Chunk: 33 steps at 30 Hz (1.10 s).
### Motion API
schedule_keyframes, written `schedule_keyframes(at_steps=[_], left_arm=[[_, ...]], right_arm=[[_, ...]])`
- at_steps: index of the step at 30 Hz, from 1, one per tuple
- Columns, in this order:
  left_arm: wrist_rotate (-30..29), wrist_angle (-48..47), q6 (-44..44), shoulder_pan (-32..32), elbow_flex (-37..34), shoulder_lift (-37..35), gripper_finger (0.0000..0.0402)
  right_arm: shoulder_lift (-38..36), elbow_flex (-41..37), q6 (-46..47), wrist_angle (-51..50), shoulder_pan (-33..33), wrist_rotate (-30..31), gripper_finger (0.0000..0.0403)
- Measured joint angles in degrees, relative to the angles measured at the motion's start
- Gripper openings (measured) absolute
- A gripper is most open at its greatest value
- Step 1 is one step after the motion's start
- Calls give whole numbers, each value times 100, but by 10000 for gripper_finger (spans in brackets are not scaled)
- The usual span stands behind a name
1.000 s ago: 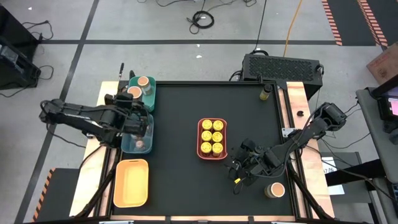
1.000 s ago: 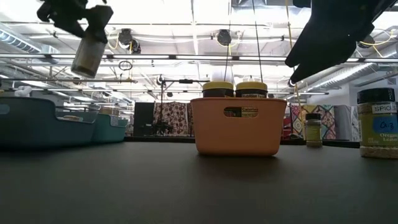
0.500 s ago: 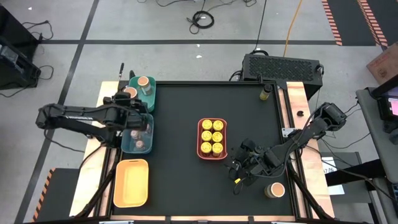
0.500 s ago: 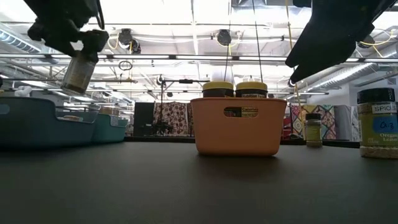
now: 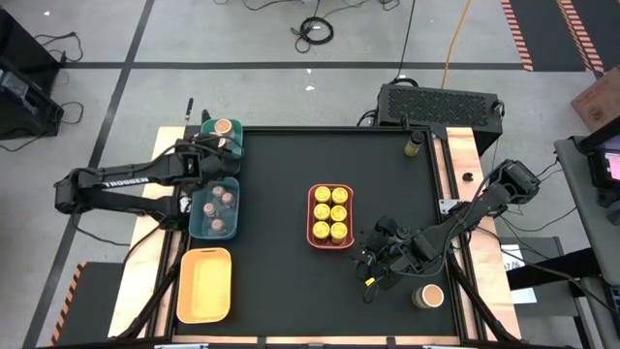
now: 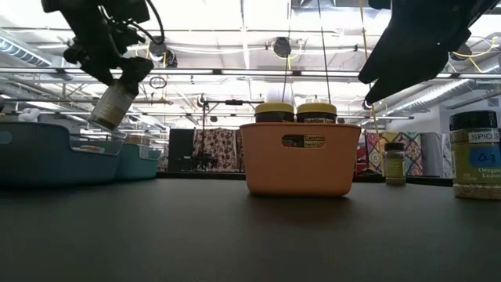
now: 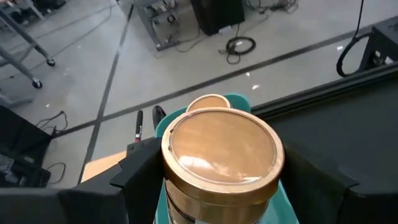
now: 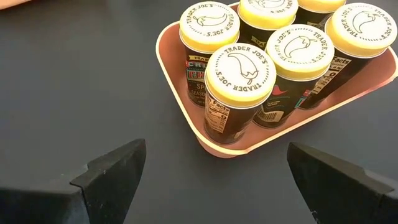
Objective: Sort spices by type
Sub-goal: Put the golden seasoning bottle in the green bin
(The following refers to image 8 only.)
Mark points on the red plastic bin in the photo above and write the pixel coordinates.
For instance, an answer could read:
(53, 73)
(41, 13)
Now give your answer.
(174, 68)

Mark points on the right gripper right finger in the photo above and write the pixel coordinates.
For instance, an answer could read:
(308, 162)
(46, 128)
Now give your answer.
(342, 193)

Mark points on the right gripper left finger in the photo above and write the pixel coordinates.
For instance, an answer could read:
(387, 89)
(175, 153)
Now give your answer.
(109, 186)

